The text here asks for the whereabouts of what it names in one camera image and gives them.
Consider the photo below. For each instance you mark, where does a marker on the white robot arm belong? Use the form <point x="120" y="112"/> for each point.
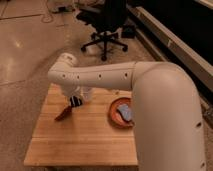
<point x="165" y="103"/>

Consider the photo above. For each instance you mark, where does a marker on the blue cloth in bowl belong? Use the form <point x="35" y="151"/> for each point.
<point x="125" y="112"/>

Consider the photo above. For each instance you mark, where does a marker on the white ceramic cup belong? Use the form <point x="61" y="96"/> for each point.
<point x="87" y="94"/>

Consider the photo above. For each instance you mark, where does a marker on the wooden table board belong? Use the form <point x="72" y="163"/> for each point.
<point x="84" y="138"/>

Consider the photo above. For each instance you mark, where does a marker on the long wall rail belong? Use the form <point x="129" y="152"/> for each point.
<point x="164" y="45"/>

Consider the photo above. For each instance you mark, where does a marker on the black office chair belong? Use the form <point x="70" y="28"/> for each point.
<point x="106" y="18"/>

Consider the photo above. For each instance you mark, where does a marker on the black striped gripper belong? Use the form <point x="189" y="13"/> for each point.
<point x="75" y="101"/>

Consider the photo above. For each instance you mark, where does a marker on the small black box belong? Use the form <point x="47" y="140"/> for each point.
<point x="128" y="31"/>

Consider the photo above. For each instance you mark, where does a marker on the orange bowl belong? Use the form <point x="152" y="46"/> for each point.
<point x="114" y="115"/>

